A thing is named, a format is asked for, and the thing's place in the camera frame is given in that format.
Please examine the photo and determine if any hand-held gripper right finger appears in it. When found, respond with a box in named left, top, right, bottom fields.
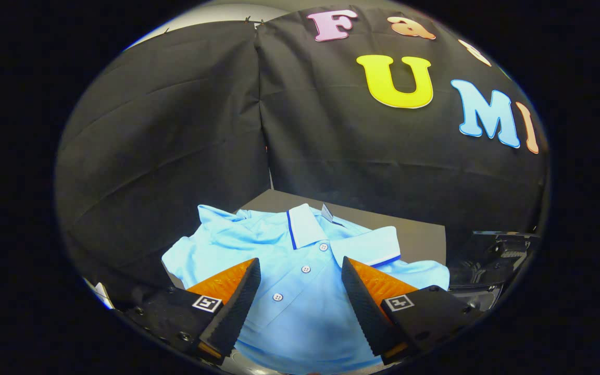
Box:
left=341, top=256, right=488, bottom=365

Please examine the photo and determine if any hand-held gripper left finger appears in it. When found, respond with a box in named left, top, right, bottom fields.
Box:
left=123, top=258, right=261, bottom=365

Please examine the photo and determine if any light blue polo shirt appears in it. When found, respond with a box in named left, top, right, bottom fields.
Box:
left=161, top=203, right=451, bottom=374

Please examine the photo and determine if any grey cabinet with dark top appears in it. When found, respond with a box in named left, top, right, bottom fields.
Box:
left=235, top=189, right=446, bottom=266

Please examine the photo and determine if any black backdrop cloth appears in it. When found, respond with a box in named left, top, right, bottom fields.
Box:
left=54, top=5, right=549, bottom=308

